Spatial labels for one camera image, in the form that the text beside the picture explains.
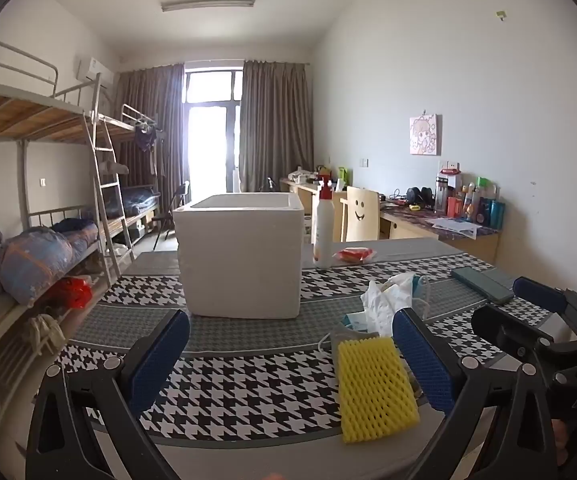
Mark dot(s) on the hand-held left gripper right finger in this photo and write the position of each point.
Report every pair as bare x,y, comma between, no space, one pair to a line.
423,365

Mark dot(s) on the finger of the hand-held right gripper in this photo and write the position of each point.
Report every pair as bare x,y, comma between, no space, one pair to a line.
508,330
538,292

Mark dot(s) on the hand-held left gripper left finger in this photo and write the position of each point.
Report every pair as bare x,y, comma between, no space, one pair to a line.
161,360

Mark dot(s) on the yellow foam net sleeve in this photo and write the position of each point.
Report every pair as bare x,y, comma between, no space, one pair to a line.
373,390

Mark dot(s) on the light blue surgical mask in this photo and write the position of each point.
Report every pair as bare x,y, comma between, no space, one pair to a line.
420,285

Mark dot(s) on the white foam box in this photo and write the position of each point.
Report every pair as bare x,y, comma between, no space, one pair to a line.
238,260

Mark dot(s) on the dark green case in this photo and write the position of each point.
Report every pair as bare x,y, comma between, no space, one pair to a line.
478,280

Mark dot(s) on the houndstooth tablecloth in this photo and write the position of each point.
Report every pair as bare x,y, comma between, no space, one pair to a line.
228,390

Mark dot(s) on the light blue plastic packet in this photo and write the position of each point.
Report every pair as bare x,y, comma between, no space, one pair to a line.
354,321

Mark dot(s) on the printed papers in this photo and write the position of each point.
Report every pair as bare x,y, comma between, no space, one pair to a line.
456,227

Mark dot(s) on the red plastic bag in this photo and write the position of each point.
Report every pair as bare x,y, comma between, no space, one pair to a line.
73,292

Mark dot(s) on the row of toiletry bottles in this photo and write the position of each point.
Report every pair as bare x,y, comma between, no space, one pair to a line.
473,202

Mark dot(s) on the beige cloth bundle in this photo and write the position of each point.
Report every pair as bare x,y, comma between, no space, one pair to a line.
43,332

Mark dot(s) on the red snack packet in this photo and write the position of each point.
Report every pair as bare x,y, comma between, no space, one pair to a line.
353,255

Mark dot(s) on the long wooden desk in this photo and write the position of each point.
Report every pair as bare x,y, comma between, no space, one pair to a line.
413,230

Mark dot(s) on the black folding chair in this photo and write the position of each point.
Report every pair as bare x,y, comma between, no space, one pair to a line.
168,215

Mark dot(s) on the black headphones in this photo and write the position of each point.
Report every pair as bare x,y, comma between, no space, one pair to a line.
420,196

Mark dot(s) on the blue orange plaid quilt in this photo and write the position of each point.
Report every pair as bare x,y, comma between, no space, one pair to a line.
38,260

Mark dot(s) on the dark blue bedding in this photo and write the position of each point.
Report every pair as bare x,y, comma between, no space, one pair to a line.
138,200

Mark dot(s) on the wooden chair with smiley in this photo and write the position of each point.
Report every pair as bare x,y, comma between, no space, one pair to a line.
361,215

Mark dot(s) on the white pump bottle red cap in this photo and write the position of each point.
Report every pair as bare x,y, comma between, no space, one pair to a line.
323,230

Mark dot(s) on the metal bunk ladder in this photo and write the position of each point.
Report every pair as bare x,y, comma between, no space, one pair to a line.
106,175

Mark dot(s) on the green box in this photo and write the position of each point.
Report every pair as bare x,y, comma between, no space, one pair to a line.
343,176

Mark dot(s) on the hanging dark clothes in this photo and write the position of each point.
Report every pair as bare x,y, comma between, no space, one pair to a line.
146,137

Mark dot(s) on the glass balcony door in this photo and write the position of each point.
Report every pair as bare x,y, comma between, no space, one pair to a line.
208,135

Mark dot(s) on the grey metal bunk bed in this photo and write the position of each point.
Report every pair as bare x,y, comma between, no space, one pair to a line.
13,110
128,125

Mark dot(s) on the brown curtain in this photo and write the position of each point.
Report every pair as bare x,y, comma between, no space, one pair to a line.
153,110
273,120

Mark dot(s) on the white air conditioner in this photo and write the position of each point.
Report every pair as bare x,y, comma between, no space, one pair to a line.
93,70

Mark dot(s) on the ceiling tube light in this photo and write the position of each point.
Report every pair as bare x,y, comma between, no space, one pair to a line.
208,3

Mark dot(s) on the white wall socket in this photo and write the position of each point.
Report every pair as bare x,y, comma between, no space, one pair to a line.
449,164

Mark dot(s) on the cartoon wall poster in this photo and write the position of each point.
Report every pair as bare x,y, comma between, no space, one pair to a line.
424,135

